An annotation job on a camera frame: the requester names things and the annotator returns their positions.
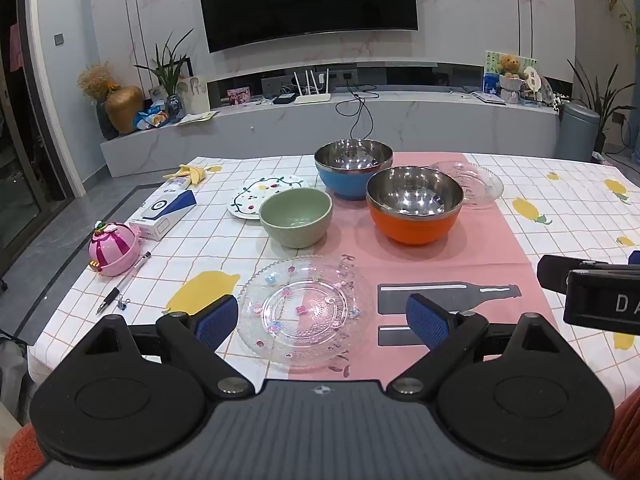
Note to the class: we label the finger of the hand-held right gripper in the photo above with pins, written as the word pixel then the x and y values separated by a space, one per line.
pixel 552 272

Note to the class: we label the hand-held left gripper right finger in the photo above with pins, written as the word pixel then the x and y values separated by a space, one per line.
pixel 425 320

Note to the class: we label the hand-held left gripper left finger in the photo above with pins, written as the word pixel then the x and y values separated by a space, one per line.
pixel 220 317

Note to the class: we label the large clear glass plate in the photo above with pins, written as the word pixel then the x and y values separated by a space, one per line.
pixel 305 310

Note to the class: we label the orange steel bowl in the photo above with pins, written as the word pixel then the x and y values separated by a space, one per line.
pixel 415 225

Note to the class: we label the small clear glass plate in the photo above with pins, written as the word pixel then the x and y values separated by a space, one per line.
pixel 480 185

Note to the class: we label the green bowl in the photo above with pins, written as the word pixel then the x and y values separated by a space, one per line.
pixel 295 220

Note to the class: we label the white painted plate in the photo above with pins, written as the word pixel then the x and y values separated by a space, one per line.
pixel 250 197

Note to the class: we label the blue steel bowl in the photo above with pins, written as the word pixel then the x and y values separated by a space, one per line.
pixel 345 185

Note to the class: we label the pink and white checked tablecloth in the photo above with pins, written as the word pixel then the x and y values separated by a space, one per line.
pixel 500 245

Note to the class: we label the black binder clip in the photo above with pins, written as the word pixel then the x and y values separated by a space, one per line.
pixel 121 303

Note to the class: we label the black pen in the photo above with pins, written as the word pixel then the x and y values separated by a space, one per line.
pixel 125 282

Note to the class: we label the white and blue box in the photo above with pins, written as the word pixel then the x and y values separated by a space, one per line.
pixel 160 212

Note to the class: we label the pink round toy case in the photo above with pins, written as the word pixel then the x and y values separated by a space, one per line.
pixel 112 252

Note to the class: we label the orange red knit cloth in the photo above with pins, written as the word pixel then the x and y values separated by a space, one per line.
pixel 622 435
pixel 17 455

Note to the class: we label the grey trash bin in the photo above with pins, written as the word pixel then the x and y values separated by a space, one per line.
pixel 577 132

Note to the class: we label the banana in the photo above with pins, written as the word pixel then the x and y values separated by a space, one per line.
pixel 187 174

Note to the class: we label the tall long-leaf floor plant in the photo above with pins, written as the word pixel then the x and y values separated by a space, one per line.
pixel 602 102

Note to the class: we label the blue patterned display plate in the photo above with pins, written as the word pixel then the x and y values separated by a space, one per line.
pixel 547 91

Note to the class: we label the white round hand fan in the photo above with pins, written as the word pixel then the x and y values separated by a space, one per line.
pixel 532 79

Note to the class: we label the yellow green booklet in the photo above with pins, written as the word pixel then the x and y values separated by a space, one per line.
pixel 197 117

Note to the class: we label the blue snack bag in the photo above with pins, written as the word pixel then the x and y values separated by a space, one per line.
pixel 150 117

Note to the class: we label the brown teddy bear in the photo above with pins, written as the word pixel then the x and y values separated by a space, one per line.
pixel 509 65

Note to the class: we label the pink photo card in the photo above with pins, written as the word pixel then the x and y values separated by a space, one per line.
pixel 239 96

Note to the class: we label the white drawing card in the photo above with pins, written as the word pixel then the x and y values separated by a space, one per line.
pixel 195 95

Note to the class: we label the gold vase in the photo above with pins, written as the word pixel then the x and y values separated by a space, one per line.
pixel 124 110

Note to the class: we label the white router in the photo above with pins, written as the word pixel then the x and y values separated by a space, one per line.
pixel 312 98

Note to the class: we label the dark glass sliding door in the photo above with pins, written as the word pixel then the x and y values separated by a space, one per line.
pixel 20 160

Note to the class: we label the green leafy potted plant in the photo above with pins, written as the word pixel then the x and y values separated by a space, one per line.
pixel 170 67

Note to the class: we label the dried flower bunch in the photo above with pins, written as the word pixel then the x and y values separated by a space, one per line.
pixel 95 80

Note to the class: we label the black television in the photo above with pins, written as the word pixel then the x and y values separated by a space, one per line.
pixel 305 0

